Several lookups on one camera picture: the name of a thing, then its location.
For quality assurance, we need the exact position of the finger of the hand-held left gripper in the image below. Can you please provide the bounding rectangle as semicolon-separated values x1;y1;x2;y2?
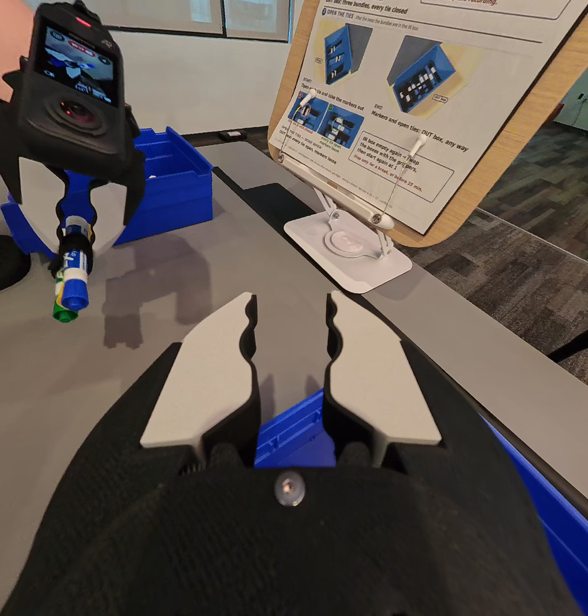
19;157;72;260
84;182;128;257

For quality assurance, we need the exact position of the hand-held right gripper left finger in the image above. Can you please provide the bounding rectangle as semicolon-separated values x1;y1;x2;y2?
140;292;262;466

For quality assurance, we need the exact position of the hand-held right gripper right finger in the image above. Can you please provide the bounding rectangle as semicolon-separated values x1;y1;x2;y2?
322;291;442;467

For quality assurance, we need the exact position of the blue plastic bin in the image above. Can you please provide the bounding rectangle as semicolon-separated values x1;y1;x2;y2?
0;126;214;256
255;389;588;616

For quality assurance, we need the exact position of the blue dry-erase marker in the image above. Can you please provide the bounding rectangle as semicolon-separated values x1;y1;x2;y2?
63;216;91;310

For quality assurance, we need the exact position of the green dry-erase marker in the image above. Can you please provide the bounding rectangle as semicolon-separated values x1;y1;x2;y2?
52;289;79;324

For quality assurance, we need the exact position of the black quilted elbow pad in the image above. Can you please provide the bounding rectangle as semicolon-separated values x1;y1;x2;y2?
0;234;32;296

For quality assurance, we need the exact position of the black chair leg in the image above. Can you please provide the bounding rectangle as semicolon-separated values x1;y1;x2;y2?
548;323;588;363

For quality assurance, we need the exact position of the framed wall panel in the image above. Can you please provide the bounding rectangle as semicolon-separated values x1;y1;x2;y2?
80;0;295;43

